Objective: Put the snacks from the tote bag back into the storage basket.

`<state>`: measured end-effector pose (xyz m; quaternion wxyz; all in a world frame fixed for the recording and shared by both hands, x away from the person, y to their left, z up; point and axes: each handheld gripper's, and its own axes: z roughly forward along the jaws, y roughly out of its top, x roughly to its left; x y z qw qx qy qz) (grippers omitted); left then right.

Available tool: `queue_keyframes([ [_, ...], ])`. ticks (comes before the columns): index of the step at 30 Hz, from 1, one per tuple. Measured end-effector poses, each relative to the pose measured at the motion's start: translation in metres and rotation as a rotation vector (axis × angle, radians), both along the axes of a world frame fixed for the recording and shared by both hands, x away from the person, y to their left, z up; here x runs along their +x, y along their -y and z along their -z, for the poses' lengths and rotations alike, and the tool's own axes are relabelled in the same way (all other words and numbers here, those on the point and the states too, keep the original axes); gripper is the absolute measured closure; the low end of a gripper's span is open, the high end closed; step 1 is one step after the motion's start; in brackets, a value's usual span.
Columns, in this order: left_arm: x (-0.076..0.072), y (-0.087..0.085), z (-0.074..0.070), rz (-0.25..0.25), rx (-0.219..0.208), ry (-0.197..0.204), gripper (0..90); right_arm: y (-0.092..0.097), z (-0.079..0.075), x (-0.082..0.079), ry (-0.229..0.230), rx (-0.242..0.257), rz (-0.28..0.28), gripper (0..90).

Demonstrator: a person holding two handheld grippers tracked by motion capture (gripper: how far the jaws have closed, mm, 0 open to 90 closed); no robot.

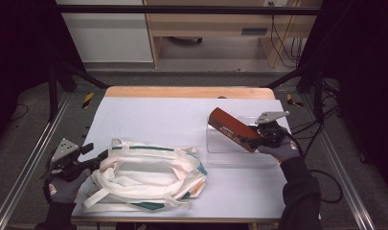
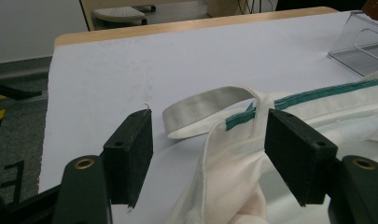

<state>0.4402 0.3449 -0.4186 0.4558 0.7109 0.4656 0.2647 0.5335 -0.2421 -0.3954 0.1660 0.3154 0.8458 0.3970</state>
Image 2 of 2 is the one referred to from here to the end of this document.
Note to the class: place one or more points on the clear plastic container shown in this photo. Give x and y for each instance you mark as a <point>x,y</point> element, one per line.
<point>354,59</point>

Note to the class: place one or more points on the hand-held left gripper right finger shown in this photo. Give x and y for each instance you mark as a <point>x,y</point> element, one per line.
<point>298,155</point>

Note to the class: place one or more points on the white tote bag green trim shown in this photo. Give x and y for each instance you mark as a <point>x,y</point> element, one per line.
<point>236,161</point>

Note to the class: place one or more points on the white cabinet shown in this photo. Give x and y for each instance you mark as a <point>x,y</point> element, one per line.
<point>31,28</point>

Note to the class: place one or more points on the black floor tape mark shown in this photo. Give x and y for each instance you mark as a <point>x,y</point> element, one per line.
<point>18,180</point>

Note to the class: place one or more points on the aluminium floor rail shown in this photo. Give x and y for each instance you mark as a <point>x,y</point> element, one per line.
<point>21,101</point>

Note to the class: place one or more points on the white table sheet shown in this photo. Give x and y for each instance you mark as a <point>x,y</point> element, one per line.
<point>146,62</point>

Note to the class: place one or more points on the black frame strut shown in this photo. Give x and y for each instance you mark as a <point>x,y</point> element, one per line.
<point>12,90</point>

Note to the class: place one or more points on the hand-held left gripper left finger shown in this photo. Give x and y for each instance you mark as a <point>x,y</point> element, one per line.
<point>127,155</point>

